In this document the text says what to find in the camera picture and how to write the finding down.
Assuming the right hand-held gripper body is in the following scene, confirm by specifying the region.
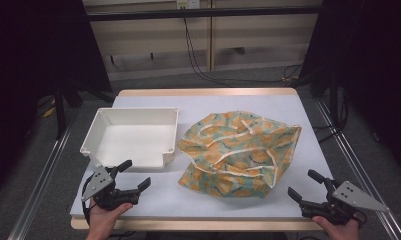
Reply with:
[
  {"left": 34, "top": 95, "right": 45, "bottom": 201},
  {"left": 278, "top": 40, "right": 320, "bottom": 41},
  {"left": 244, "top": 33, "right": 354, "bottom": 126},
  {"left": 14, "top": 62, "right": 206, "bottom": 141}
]
[{"left": 300, "top": 178, "right": 390, "bottom": 226}]

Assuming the pale grey table mat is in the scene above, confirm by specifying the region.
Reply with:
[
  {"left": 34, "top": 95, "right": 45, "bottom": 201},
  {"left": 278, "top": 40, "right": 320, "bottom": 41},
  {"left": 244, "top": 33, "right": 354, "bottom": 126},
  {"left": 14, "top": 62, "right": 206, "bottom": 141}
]
[{"left": 69, "top": 94, "right": 334, "bottom": 219}]

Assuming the person's right hand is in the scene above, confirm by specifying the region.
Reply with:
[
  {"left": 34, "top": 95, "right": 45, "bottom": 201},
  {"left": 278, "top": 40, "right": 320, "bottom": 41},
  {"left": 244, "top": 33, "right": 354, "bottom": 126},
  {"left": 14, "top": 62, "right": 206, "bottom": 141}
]
[{"left": 312, "top": 215, "right": 360, "bottom": 240}]

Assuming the white wall outlet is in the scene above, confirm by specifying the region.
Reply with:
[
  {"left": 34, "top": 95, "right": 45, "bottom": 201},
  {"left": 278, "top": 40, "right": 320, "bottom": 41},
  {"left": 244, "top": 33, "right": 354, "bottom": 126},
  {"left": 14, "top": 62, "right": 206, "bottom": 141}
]
[{"left": 176, "top": 0, "right": 201, "bottom": 10}]

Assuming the aluminium floor rail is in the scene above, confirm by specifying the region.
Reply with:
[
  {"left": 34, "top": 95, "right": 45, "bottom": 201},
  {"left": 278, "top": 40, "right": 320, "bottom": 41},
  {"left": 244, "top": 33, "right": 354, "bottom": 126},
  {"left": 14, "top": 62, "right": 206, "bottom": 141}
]
[
  {"left": 7, "top": 118, "right": 76, "bottom": 240},
  {"left": 315, "top": 99, "right": 401, "bottom": 240}
]

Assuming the black curtain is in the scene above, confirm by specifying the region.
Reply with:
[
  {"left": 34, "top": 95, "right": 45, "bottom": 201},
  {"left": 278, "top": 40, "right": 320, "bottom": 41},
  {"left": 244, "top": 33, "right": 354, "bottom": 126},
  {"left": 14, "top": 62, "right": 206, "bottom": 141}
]
[
  {"left": 299, "top": 0, "right": 401, "bottom": 176},
  {"left": 0, "top": 0, "right": 113, "bottom": 201}
]

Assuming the right hand-held gripper black cable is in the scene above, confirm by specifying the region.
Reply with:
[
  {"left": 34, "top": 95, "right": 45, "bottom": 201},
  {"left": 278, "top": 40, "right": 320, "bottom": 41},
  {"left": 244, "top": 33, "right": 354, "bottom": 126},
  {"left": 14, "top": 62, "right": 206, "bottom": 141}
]
[{"left": 351, "top": 208, "right": 368, "bottom": 225}]

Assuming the white plastic bin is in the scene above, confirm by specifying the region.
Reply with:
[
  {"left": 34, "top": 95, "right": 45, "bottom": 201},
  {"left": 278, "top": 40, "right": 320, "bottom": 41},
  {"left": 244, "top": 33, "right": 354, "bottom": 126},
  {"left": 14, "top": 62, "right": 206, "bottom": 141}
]
[{"left": 79, "top": 106, "right": 181, "bottom": 170}]

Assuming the left hand-held gripper black cable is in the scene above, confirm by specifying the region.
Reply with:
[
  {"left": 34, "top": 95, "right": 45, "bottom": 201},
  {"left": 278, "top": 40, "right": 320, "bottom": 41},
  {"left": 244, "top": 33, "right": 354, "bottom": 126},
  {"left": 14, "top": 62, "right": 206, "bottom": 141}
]
[{"left": 81, "top": 175, "right": 93, "bottom": 225}]

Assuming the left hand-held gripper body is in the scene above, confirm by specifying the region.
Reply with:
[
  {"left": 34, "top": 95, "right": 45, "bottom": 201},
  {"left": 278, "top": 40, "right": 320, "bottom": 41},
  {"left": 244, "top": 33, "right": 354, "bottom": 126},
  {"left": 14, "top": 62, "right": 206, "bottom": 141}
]
[{"left": 81, "top": 165, "right": 141, "bottom": 211}]

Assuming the person's left hand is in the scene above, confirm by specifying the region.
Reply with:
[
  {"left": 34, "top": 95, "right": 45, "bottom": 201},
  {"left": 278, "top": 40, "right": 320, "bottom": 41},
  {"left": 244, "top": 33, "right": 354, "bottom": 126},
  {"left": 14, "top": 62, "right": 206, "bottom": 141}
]
[{"left": 86, "top": 199, "right": 134, "bottom": 240}]

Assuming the black horizontal bar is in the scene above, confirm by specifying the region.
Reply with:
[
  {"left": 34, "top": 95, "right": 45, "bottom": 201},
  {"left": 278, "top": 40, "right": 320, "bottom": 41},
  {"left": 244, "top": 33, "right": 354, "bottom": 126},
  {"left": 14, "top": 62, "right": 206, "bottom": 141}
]
[{"left": 87, "top": 5, "right": 323, "bottom": 22}]

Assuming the orange and green patterned cloth bag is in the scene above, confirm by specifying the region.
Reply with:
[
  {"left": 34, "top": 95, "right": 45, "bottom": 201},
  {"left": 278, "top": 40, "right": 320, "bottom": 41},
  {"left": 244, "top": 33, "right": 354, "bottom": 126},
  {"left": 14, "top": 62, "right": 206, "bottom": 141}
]
[{"left": 177, "top": 110, "right": 303, "bottom": 199}]

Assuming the black metal stand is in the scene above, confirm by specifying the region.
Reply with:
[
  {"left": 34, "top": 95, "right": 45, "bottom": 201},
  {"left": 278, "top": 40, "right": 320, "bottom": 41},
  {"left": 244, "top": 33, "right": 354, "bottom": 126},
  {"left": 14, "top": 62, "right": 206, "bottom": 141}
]
[{"left": 52, "top": 79, "right": 86, "bottom": 140}]

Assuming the black floor cable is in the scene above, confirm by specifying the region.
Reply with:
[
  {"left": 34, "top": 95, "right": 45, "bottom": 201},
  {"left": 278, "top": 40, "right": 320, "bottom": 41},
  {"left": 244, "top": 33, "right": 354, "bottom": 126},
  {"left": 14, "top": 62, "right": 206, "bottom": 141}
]
[{"left": 312, "top": 89, "right": 351, "bottom": 144}]

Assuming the black hanging cable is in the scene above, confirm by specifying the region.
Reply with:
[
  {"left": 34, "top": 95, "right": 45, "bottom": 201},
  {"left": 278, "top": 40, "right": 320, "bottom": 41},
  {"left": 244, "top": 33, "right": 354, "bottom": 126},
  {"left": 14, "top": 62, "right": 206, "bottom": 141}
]
[{"left": 182, "top": 16, "right": 304, "bottom": 88}]

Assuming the hand-held gripper black cable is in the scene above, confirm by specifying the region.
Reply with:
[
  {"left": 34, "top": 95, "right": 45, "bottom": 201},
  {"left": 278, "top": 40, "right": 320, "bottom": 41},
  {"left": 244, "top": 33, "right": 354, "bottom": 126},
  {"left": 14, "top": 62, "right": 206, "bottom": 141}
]
[
  {"left": 81, "top": 175, "right": 93, "bottom": 225},
  {"left": 351, "top": 208, "right": 368, "bottom": 225}
]

